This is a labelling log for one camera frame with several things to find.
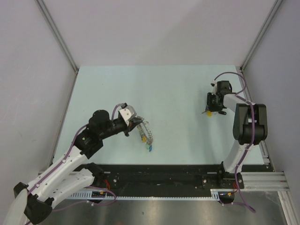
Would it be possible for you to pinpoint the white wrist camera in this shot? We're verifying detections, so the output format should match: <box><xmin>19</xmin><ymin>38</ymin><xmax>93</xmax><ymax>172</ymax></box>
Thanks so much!
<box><xmin>118</xmin><ymin>103</ymin><xmax>137</xmax><ymax>126</ymax></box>
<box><xmin>211</xmin><ymin>80</ymin><xmax>218</xmax><ymax>95</ymax></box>

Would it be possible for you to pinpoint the left aluminium frame post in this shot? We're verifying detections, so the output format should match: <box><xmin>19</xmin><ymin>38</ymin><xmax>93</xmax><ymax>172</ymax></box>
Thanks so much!
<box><xmin>35</xmin><ymin>0</ymin><xmax>79</xmax><ymax>72</ymax></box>

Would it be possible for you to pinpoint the aluminium frame post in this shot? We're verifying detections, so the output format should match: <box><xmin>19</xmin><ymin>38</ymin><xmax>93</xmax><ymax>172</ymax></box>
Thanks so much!
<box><xmin>35</xmin><ymin>0</ymin><xmax>79</xmax><ymax>72</ymax></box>
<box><xmin>240</xmin><ymin>0</ymin><xmax>285</xmax><ymax>73</ymax></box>

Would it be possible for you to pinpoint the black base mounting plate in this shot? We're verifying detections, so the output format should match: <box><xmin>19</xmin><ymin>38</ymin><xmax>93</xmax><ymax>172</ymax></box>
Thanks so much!
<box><xmin>97</xmin><ymin>164</ymin><xmax>244</xmax><ymax>189</ymax></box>

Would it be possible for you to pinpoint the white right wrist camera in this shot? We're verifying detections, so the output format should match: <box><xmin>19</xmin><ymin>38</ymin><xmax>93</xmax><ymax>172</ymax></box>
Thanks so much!
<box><xmin>211</xmin><ymin>80</ymin><xmax>218</xmax><ymax>95</ymax></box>

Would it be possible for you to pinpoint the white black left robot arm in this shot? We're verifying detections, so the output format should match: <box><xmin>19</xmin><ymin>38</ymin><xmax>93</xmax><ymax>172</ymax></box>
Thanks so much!
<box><xmin>12</xmin><ymin>105</ymin><xmax>143</xmax><ymax>225</ymax></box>

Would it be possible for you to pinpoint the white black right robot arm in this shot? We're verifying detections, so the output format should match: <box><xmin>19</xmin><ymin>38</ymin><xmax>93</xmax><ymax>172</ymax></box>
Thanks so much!
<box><xmin>206</xmin><ymin>81</ymin><xmax>268</xmax><ymax>189</ymax></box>

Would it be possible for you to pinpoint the white slotted cable duct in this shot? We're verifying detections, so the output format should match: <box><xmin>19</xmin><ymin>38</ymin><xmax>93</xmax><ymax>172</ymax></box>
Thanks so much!
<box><xmin>67</xmin><ymin>188</ymin><xmax>235</xmax><ymax>201</ymax></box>

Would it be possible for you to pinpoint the right aluminium frame post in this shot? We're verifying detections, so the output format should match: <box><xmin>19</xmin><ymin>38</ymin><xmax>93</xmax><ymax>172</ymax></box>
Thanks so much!
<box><xmin>240</xmin><ymin>0</ymin><xmax>285</xmax><ymax>73</ymax></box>

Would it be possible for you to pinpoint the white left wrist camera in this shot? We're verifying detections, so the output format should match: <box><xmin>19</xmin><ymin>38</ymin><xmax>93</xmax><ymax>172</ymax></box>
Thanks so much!
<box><xmin>118</xmin><ymin>103</ymin><xmax>137</xmax><ymax>126</ymax></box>

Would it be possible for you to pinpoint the metal band with key rings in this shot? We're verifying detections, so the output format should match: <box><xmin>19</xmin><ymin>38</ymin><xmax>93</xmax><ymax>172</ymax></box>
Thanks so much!
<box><xmin>137</xmin><ymin>116</ymin><xmax>154</xmax><ymax>146</ymax></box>

